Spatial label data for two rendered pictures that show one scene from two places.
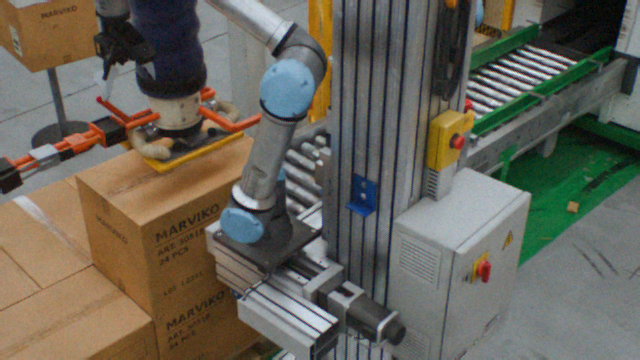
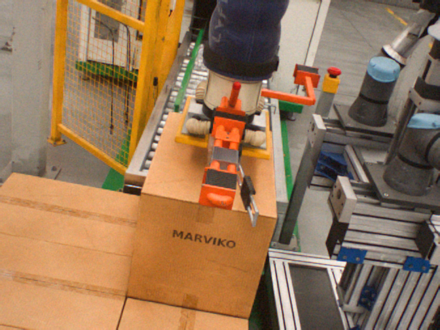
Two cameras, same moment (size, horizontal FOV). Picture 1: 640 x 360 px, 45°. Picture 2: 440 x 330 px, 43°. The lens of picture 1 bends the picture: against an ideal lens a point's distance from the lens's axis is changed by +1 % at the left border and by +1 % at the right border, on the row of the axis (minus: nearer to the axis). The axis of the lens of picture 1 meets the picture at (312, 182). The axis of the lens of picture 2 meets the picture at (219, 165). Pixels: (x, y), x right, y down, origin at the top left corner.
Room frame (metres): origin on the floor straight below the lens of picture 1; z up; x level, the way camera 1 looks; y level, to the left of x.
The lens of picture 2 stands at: (1.14, 1.69, 1.80)
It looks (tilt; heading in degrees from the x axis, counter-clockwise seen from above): 28 degrees down; 311
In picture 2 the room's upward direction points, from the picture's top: 12 degrees clockwise
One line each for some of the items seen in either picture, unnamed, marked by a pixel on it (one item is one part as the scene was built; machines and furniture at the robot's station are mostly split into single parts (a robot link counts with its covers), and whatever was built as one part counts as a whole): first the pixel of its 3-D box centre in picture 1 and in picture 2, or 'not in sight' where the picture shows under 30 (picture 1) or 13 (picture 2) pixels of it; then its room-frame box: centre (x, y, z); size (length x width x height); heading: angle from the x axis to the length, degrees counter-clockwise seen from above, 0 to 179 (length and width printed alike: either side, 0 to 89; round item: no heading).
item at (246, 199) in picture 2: (28, 173); (247, 180); (1.82, 0.81, 1.18); 0.31 x 0.03 x 0.05; 146
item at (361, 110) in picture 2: not in sight; (370, 106); (2.10, -0.20, 1.09); 0.15 x 0.15 x 0.10
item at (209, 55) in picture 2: (172, 73); (240, 56); (2.23, 0.45, 1.30); 0.23 x 0.23 x 0.04
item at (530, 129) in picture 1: (498, 149); (270, 115); (3.07, -0.88, 0.50); 2.31 x 0.05 x 0.19; 134
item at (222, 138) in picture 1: (195, 142); (255, 126); (2.17, 0.39, 1.08); 0.34 x 0.10 x 0.05; 133
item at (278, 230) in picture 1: (266, 218); (412, 169); (1.73, 0.13, 1.09); 0.15 x 0.15 x 0.10
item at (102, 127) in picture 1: (108, 131); (228, 123); (2.06, 0.64, 1.18); 0.10 x 0.08 x 0.06; 43
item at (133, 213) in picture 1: (186, 210); (205, 206); (2.24, 0.46, 0.74); 0.60 x 0.40 x 0.40; 134
